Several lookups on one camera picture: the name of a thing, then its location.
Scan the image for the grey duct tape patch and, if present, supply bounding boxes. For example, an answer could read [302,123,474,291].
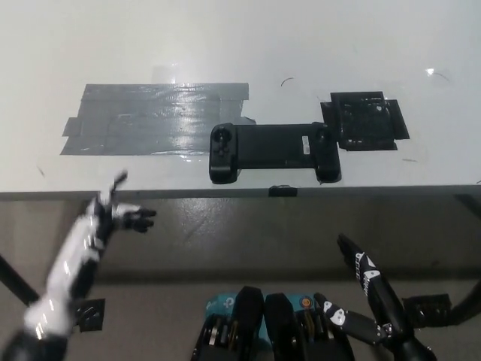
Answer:
[59,82,258,156]

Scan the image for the teal router box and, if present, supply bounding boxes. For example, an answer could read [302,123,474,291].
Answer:
[204,291,317,339]

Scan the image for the black ribbed robot torso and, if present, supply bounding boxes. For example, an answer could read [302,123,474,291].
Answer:
[192,285,355,361]

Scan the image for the black tape square patch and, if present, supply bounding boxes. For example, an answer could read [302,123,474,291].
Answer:
[319,91,410,153]

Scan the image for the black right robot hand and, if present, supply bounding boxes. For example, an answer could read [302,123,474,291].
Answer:
[314,232,414,345]

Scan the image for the white and black left hand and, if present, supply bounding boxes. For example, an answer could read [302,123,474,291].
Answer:
[24,171,157,339]

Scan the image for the black game controller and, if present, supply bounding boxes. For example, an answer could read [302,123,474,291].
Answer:
[208,122,343,185]

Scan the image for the black table leg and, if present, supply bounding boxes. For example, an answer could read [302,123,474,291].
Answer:
[0,253,41,306]

